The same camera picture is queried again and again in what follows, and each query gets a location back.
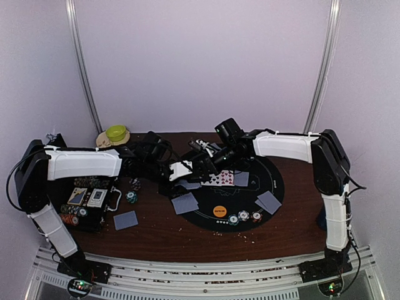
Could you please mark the face up spades card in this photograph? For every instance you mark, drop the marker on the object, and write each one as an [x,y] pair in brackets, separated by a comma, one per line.
[214,180]

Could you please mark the black poker set case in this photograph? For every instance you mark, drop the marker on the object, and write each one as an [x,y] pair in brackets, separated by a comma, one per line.
[79,183]

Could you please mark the face down cards top mat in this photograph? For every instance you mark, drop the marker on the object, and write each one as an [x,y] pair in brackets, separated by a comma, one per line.
[215,146]

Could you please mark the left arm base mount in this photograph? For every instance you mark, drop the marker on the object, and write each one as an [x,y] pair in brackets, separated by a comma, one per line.
[78,266]

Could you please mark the right aluminium frame post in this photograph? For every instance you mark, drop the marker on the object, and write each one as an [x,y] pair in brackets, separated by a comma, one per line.
[326,61]

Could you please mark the dark blue mug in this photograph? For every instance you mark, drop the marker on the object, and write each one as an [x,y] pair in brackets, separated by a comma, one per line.
[321,220]

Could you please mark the round black poker mat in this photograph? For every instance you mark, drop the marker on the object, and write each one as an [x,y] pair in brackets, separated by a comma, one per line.
[263,176]

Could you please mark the boxed card deck gold blue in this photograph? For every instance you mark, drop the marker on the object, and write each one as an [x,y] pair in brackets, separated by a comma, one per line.
[77,196]

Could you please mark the orange chip row in case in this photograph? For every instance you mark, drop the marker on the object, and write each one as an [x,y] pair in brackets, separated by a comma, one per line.
[69,219]

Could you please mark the blue white 10 chip stack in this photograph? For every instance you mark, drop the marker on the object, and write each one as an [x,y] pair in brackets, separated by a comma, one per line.
[135,184]

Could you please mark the aluminium front rail frame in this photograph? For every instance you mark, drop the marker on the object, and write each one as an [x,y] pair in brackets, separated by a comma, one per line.
[278,278]

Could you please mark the orange big blind button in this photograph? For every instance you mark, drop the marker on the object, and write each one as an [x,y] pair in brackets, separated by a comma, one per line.
[219,211]

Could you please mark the blue white chip bottom mat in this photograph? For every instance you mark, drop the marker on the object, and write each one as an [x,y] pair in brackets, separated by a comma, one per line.
[243,216]

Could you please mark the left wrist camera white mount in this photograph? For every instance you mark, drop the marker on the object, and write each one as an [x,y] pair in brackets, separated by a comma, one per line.
[180,169]

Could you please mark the boxed card deck white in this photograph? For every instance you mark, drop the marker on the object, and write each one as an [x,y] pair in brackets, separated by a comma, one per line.
[96,198]

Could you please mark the green blue 50 chip stack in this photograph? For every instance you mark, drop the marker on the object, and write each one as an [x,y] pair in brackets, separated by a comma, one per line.
[131,197]

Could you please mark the face up hearts card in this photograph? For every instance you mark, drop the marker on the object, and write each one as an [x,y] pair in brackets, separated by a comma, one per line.
[226,178]

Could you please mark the aluminium frame post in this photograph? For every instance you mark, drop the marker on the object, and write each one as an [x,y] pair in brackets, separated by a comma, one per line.
[81,64]
[326,61]

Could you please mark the orange chip bottom mat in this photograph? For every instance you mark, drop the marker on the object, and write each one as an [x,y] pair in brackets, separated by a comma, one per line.
[256,217]

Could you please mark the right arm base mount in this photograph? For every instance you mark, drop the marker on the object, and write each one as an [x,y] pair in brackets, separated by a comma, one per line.
[329,266]

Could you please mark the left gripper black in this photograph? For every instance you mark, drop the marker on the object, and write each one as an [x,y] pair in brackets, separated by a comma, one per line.
[166,190]

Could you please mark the left aluminium frame post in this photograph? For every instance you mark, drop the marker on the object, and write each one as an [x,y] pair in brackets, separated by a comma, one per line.
[81,64]

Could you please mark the green chip row in case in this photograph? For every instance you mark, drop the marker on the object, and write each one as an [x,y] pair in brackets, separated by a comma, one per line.
[74,210]

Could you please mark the green plastic bowl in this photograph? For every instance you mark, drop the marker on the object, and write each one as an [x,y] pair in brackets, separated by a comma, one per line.
[116,133]

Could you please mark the blue backed card deck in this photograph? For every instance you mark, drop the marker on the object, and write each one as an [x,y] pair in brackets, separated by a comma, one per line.
[189,185]

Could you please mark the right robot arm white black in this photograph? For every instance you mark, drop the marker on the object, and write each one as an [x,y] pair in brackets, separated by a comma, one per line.
[331,174]

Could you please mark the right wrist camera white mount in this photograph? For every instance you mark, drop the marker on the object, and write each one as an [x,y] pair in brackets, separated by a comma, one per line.
[202,146]

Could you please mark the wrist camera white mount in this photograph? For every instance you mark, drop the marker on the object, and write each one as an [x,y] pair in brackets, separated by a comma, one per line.
[180,169]
[202,146]

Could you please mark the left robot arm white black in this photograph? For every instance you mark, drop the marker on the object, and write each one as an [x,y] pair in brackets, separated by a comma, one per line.
[44,177]

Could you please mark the face down cards mat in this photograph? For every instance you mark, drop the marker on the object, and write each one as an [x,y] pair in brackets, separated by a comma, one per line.
[215,146]
[268,202]
[185,204]

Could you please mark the green chip bottom mat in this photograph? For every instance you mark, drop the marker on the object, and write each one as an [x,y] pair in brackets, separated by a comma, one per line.
[233,220]

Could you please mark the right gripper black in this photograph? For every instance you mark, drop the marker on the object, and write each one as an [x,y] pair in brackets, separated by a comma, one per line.
[201,165]

